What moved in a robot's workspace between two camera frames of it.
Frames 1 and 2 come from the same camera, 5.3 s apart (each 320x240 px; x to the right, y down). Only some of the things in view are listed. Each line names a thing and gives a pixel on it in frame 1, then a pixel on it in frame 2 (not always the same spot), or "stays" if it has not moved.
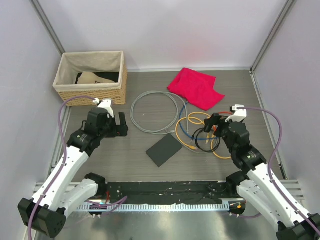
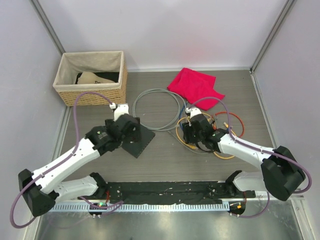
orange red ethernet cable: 214,127 stays
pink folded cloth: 198,88 stays
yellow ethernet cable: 188,117 stays
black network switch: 163,150 -> 136,140
